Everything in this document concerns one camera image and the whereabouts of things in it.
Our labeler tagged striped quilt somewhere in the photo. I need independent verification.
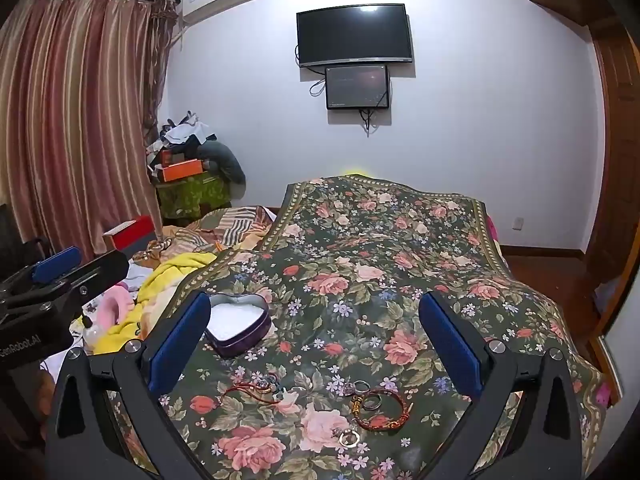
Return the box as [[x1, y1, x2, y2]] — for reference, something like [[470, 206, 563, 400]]
[[162, 205, 281, 263]]

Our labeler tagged person's left forearm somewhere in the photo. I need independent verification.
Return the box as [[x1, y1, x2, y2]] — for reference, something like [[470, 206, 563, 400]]
[[31, 362, 59, 417]]

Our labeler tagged pile of clothes and papers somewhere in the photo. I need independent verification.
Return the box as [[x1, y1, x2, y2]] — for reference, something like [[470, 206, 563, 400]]
[[146, 110, 221, 162]]

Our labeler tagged orange box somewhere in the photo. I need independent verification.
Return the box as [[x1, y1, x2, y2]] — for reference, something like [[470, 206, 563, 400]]
[[158, 158, 205, 183]]

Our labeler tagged small black wall monitor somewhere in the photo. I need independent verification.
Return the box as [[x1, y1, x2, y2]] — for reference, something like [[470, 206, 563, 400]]
[[325, 64, 391, 111]]

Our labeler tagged yellow cloth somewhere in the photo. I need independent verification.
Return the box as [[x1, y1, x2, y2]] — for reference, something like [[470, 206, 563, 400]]
[[94, 251, 217, 357]]

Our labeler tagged wooden door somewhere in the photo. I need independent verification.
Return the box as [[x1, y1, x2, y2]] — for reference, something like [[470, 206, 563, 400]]
[[584, 25, 640, 286]]

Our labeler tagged striped pink curtain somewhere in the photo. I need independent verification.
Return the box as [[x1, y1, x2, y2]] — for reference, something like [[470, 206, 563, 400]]
[[0, 0, 179, 267]]

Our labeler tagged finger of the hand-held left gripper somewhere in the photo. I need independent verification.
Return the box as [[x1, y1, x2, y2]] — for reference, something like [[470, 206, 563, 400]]
[[10, 246, 84, 293], [47, 250, 131, 311]]

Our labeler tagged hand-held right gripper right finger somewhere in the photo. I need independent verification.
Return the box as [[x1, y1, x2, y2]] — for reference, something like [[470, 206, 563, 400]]
[[418, 291, 598, 480]]

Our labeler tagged white printed cloth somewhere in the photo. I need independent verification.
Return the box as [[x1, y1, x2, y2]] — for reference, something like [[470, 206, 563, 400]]
[[122, 262, 153, 293]]

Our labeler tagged green cloth covered cabinet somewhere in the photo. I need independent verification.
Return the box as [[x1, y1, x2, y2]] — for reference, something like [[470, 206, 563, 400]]
[[155, 172, 234, 219]]

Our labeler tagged red and gold bangle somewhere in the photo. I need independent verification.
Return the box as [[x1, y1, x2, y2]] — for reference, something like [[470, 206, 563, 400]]
[[350, 395, 414, 432]]

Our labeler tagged red box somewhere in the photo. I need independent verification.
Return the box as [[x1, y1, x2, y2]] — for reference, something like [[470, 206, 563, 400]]
[[103, 215, 156, 252]]

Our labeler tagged large black wall television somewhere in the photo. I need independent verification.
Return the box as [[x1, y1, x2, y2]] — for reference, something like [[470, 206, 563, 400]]
[[296, 3, 415, 69]]

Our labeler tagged floral blanket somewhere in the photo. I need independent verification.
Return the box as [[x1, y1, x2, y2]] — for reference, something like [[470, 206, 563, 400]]
[[105, 174, 609, 480]]

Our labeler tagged purple heart-shaped tin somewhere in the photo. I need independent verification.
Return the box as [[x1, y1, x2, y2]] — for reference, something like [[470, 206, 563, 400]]
[[204, 292, 274, 359]]

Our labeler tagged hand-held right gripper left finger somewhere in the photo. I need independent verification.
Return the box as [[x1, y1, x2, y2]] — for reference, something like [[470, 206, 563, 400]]
[[44, 291, 212, 480]]

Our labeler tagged red cord bracelet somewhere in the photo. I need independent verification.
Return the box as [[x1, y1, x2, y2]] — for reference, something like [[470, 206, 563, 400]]
[[217, 379, 266, 407]]

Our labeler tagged black chair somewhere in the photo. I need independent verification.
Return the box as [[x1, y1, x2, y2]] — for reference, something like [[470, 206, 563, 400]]
[[0, 204, 51, 273]]

